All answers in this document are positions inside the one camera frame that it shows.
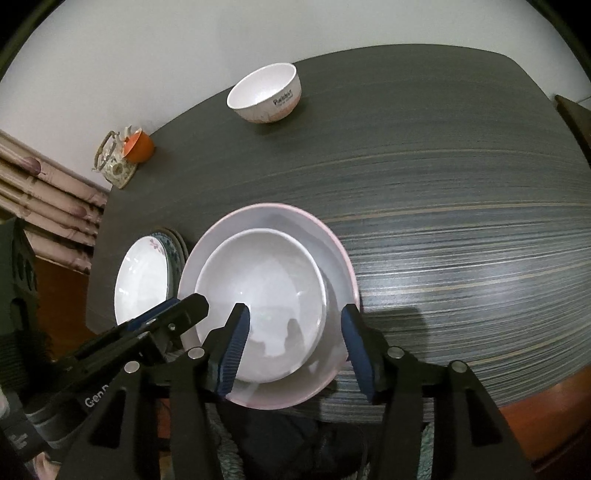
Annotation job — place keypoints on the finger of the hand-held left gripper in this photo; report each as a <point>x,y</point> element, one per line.
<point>152,314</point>
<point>189,309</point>

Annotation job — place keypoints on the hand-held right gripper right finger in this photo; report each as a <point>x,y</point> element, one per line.
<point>358,355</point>

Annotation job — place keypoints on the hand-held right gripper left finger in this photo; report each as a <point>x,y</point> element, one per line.
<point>231,355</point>

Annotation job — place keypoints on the white plate with pink flowers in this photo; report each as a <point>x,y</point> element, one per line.
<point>141,277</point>

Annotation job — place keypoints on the blue floral plate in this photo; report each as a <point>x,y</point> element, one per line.
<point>173,263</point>

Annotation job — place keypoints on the dark plate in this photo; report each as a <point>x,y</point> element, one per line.
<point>183,247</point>

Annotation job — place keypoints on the white bowl with blue print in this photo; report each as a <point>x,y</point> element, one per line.
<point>263,281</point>

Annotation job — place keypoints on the large pink rimmed bowl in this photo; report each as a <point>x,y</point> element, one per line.
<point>337,267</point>

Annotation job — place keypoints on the brown wooden cabinet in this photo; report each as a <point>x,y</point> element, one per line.
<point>64,300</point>

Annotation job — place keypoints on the dark cloth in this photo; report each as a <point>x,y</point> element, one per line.
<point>295,443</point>

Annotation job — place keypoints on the pink pleated curtain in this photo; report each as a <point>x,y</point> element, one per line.
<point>55,207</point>

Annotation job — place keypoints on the floral ceramic teapot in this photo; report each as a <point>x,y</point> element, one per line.
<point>115,170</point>

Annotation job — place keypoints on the orange cup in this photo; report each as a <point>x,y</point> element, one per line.
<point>143,147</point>

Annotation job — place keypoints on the white bowl with rabbit print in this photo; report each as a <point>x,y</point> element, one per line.
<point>261,90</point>

